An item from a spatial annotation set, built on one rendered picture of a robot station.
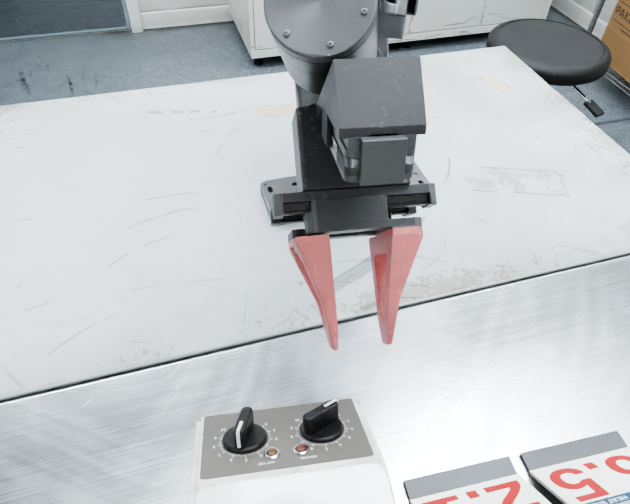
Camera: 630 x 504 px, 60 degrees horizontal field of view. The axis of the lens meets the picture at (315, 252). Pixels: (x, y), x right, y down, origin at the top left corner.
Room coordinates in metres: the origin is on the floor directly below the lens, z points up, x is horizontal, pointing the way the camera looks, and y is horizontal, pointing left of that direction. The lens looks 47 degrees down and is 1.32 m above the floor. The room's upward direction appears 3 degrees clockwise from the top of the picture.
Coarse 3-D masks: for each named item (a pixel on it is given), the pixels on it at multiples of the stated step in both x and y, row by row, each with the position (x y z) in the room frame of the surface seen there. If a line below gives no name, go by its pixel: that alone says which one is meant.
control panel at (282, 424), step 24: (288, 408) 0.20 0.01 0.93; (312, 408) 0.20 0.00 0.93; (216, 432) 0.18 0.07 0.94; (288, 432) 0.18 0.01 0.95; (360, 432) 0.18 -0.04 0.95; (216, 456) 0.15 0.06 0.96; (240, 456) 0.15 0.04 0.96; (264, 456) 0.15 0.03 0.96; (288, 456) 0.15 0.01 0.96; (312, 456) 0.15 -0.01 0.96; (336, 456) 0.15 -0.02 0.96; (360, 456) 0.15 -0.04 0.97
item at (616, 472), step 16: (576, 464) 0.18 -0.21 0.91; (592, 464) 0.18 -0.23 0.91; (608, 464) 0.18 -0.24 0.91; (624, 464) 0.18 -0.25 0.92; (560, 480) 0.16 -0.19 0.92; (576, 480) 0.16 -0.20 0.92; (592, 480) 0.16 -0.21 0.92; (608, 480) 0.16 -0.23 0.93; (624, 480) 0.16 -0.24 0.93; (576, 496) 0.15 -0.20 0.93; (592, 496) 0.15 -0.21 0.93; (608, 496) 0.15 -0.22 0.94
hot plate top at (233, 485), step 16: (352, 464) 0.14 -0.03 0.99; (368, 464) 0.14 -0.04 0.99; (240, 480) 0.12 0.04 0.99; (256, 480) 0.12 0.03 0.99; (272, 480) 0.13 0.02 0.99; (288, 480) 0.13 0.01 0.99; (304, 480) 0.13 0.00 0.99; (320, 480) 0.13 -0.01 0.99; (336, 480) 0.13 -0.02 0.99; (352, 480) 0.13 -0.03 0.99; (368, 480) 0.13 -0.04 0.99; (384, 480) 0.13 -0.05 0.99; (208, 496) 0.11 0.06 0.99; (224, 496) 0.11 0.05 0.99; (240, 496) 0.11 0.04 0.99; (256, 496) 0.12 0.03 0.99; (320, 496) 0.12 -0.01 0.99; (336, 496) 0.12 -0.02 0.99; (352, 496) 0.12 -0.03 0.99; (368, 496) 0.12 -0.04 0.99; (384, 496) 0.12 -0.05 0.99
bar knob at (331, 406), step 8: (336, 400) 0.20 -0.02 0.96; (320, 408) 0.19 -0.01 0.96; (328, 408) 0.19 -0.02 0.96; (336, 408) 0.19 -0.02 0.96; (304, 416) 0.18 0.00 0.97; (312, 416) 0.18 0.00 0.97; (320, 416) 0.18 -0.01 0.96; (328, 416) 0.18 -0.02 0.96; (336, 416) 0.19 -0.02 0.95; (304, 424) 0.17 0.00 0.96; (312, 424) 0.17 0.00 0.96; (320, 424) 0.18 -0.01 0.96; (328, 424) 0.18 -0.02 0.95; (336, 424) 0.18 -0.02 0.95; (304, 432) 0.17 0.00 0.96; (312, 432) 0.17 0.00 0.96; (320, 432) 0.17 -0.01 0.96; (328, 432) 0.17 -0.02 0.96; (336, 432) 0.17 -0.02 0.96; (312, 440) 0.17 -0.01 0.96; (320, 440) 0.17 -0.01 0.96; (328, 440) 0.17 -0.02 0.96
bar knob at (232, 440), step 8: (248, 408) 0.19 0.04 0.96; (240, 416) 0.18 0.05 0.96; (248, 416) 0.18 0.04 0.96; (240, 424) 0.17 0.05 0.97; (248, 424) 0.17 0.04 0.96; (256, 424) 0.18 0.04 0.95; (232, 432) 0.17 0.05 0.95; (240, 432) 0.16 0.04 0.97; (248, 432) 0.17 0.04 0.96; (256, 432) 0.17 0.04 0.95; (264, 432) 0.17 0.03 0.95; (224, 440) 0.16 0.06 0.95; (232, 440) 0.16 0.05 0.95; (240, 440) 0.16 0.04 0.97; (248, 440) 0.16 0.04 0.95; (256, 440) 0.16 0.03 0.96; (264, 440) 0.17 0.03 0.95; (232, 448) 0.16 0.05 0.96; (240, 448) 0.16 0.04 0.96; (248, 448) 0.16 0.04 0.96; (256, 448) 0.16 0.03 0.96
